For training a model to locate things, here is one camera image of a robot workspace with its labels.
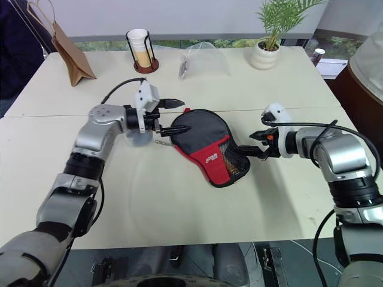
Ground dark drink can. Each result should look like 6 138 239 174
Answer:
312 47 327 68

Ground brown round cabinet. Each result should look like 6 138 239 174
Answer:
337 58 383 158

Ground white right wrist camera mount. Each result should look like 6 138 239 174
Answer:
260 102 296 159

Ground grey rounded robot body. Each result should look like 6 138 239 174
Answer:
208 243 251 287

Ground wooden table tennis paddle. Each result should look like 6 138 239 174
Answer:
221 143 248 179

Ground black metal table bracket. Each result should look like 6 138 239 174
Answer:
92 256 114 282
259 246 284 287
168 246 184 269

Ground brown paper bag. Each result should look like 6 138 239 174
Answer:
26 0 98 88

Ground stack of white paper cups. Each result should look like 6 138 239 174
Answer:
126 28 151 65

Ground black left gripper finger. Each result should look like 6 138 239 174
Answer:
158 125 192 138
159 97 184 110

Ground person in dark clothing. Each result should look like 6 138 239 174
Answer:
0 0 57 118

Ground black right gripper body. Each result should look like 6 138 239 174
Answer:
260 126 281 160

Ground clear glass dome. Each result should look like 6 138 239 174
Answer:
349 29 383 100

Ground paper cups in holder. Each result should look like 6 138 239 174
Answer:
125 29 160 74

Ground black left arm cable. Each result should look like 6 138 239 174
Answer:
100 77 148 105

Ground black and red paddle case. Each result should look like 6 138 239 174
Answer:
154 108 251 189

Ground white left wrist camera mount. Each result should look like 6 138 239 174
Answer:
133 79 161 135

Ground green plant in white pot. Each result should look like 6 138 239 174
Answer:
250 0 327 71

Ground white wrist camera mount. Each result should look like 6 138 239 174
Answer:
260 102 296 159
133 79 161 135

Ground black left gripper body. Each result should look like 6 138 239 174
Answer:
145 108 162 136

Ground clear plastic bag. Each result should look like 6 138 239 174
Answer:
178 41 233 80

